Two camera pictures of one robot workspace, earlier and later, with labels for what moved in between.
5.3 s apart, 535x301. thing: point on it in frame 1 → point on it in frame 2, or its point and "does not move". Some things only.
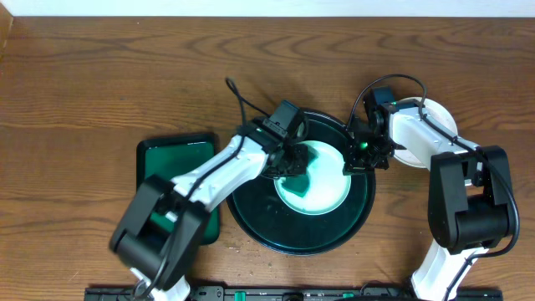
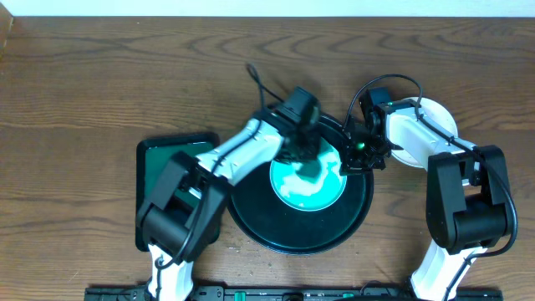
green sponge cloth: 297,184 → 309,171
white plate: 328,185 does not move
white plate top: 435,113 does not move
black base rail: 300,293 does not move
